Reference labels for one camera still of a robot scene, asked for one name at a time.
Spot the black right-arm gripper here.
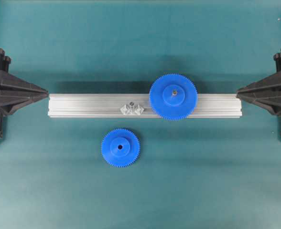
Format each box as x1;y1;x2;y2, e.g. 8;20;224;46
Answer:
237;52;281;116

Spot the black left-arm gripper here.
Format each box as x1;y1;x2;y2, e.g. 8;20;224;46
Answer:
0;48;48;139

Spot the small blue gear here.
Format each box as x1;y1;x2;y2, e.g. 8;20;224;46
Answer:
101;128;141;167

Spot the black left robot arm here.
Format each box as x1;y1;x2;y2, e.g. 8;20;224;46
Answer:
0;48;49;139

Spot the large blue gear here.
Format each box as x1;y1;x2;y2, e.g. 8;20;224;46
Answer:
149;73;198;121

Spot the aluminium extrusion rail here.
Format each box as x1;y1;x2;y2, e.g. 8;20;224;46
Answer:
48;94;242;118

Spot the clear shaft mounting bracket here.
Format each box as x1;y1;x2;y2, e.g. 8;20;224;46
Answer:
120;102;144;115

